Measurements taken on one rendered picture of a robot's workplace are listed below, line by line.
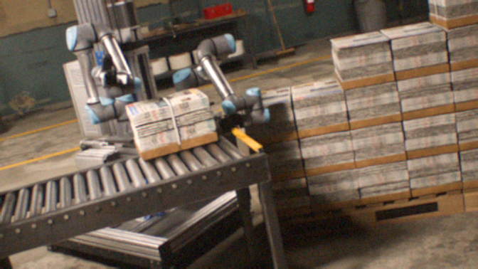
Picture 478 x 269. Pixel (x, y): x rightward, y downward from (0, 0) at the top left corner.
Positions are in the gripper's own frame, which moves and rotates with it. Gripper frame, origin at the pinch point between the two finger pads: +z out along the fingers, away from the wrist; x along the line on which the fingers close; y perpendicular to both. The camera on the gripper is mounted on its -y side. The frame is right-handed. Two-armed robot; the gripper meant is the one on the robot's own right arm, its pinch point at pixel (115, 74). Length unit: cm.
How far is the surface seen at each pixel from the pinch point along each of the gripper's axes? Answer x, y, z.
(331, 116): -119, 38, -6
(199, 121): -36.8, 26.8, 4.7
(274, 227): -52, 71, 46
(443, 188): -174, 84, 24
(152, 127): -14.5, 27.0, 0.8
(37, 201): 43, 50, 6
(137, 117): -8.1, 21.0, 0.0
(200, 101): -37.8, 17.2, 5.3
